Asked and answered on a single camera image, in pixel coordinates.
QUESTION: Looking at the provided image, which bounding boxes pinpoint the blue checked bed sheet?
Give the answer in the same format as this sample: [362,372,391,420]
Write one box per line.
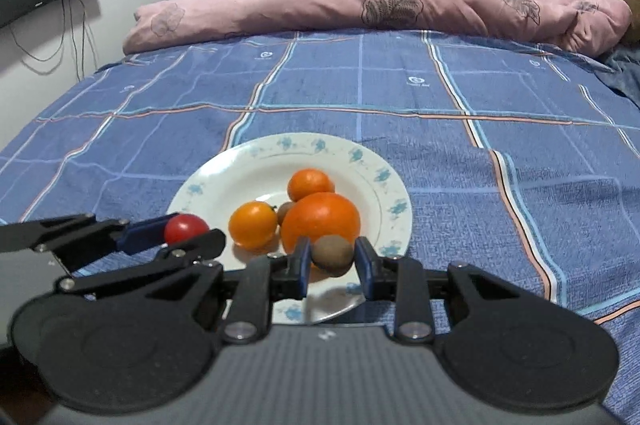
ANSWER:
[0,29,640,406]

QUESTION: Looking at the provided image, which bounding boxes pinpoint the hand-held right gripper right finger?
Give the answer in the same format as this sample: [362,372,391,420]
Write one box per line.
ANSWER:
[354,236,571,344]

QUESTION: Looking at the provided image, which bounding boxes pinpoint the small orange tangerine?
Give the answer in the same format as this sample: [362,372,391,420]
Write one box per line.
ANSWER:
[287,169,336,202]
[228,201,279,250]

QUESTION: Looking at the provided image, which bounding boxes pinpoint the red tomato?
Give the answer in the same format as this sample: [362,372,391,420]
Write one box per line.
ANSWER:
[164,214,211,246]

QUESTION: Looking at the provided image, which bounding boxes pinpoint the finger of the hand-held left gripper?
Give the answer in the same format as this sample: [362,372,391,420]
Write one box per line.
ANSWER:
[0,213,172,274]
[57,229,227,301]

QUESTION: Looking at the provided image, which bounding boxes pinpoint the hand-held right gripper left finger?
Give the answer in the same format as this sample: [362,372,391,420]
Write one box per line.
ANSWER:
[95,235,313,344]

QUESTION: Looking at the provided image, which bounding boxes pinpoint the pink floral duvet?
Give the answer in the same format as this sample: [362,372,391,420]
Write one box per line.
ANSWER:
[122,0,633,56]

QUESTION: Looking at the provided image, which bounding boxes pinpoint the white floral-rimmed plate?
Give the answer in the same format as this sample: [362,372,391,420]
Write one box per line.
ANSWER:
[166,132,413,326]

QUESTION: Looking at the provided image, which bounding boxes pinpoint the large orange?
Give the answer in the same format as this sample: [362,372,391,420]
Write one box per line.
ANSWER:
[281,192,362,256]

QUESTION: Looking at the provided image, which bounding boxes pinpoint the hanging television cables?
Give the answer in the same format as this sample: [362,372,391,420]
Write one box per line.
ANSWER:
[7,0,98,80]

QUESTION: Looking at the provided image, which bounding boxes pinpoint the grey-blue quilt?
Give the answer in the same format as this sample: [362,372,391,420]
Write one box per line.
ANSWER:
[595,45,640,110]

